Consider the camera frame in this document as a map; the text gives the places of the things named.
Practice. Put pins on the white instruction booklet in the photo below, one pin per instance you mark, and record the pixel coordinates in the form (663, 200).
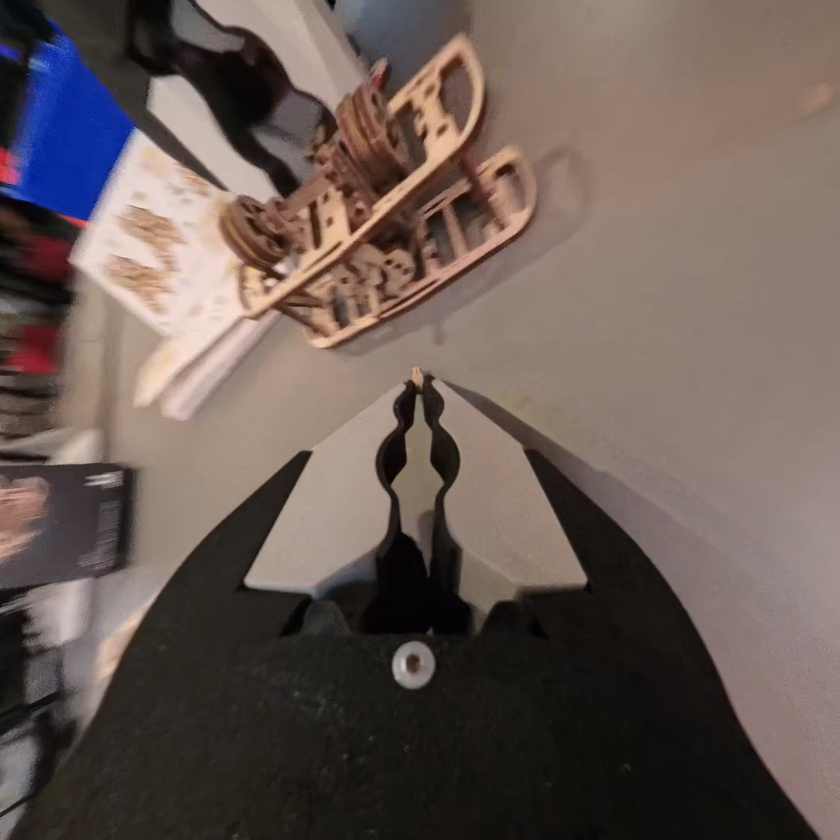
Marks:
(151, 262)

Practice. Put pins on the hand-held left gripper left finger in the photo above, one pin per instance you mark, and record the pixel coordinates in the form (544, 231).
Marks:
(315, 525)

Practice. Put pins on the blue plastic bin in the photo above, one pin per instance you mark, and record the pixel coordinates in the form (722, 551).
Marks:
(72, 131)

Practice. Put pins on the black biplane product box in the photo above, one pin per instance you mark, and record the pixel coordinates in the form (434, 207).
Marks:
(72, 525)

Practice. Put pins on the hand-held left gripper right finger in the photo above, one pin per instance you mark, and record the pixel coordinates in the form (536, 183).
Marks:
(505, 525)

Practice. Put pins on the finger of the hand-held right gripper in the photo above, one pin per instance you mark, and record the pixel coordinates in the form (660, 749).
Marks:
(184, 131)
(295, 39)

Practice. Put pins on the wooden biplane model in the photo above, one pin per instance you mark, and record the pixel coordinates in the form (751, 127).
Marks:
(367, 216)

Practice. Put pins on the grey desk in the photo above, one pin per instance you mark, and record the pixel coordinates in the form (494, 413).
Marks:
(656, 328)

